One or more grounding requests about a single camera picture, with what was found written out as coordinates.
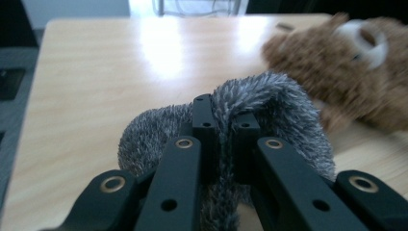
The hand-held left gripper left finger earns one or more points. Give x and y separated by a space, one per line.
207 122

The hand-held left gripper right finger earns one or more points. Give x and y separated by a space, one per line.
245 128

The grey fluffy cloth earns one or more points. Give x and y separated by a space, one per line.
282 102

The brown plush teddy bear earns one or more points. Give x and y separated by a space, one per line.
336 73

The black curtain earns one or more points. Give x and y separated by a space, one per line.
12 16
336 5

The white metal frame desk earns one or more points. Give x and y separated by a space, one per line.
195 7

